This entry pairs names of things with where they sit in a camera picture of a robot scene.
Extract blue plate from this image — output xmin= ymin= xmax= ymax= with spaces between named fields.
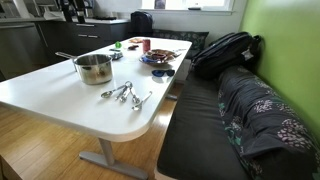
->
xmin=138 ymin=54 xmax=172 ymax=66

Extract orange flat snack item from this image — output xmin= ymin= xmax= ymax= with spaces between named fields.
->
xmin=128 ymin=37 xmax=144 ymax=45

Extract plate with colourful items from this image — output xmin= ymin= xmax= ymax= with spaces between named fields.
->
xmin=144 ymin=48 xmax=177 ymax=63

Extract white countertop appliance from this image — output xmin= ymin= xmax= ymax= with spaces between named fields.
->
xmin=0 ymin=0 xmax=32 ymax=20

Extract large black backpack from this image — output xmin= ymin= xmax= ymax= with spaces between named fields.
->
xmin=189 ymin=31 xmax=264 ymax=81

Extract long-handled silver measuring spoon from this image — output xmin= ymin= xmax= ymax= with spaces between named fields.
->
xmin=131 ymin=90 xmax=154 ymax=112

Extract dark floral pillow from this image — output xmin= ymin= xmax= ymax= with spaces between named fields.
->
xmin=151 ymin=28 xmax=210 ymax=60

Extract dark blue backpack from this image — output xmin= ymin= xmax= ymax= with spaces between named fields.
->
xmin=129 ymin=10 xmax=155 ymax=38

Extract dark floral blanket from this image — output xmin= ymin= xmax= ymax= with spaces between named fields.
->
xmin=217 ymin=65 xmax=320 ymax=180

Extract grey table leg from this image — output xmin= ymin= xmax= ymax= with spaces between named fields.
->
xmin=78 ymin=137 xmax=149 ymax=180

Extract red soda can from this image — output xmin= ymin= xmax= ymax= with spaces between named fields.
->
xmin=142 ymin=38 xmax=152 ymax=54

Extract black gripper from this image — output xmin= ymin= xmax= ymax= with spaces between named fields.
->
xmin=57 ymin=0 xmax=94 ymax=24

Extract largest silver measuring spoon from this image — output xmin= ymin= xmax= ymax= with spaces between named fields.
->
xmin=100 ymin=84 xmax=127 ymax=100

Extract black bench seat cushion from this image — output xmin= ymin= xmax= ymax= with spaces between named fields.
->
xmin=156 ymin=70 xmax=252 ymax=180

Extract silver pot with handle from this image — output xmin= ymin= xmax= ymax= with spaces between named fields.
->
xmin=54 ymin=51 xmax=114 ymax=86

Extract grey dishwasher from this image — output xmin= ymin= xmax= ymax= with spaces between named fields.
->
xmin=0 ymin=21 xmax=46 ymax=80

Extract picture on window sill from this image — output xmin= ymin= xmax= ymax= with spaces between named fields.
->
xmin=154 ymin=0 xmax=167 ymax=10

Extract black wallet-like object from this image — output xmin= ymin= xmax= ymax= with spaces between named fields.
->
xmin=109 ymin=48 xmax=124 ymax=61

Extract blue sunglasses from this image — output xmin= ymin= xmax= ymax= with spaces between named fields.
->
xmin=151 ymin=68 xmax=176 ymax=78

